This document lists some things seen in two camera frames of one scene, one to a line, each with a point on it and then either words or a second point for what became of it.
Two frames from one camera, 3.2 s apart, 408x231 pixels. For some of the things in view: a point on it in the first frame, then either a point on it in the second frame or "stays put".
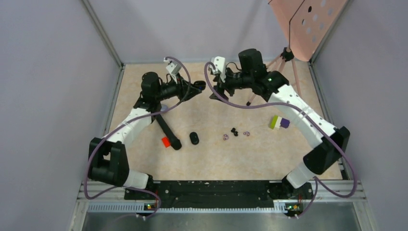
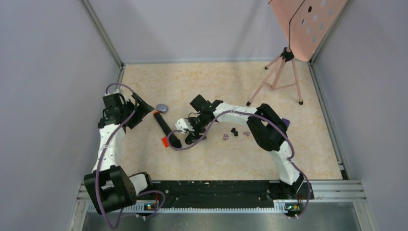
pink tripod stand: [286, 55] stays put
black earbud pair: [235, 133] stays put
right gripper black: [221, 92] -> [195, 134]
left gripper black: [185, 90] -> [142, 109]
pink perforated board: [304, 24] stays put
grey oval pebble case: [164, 107] stays put
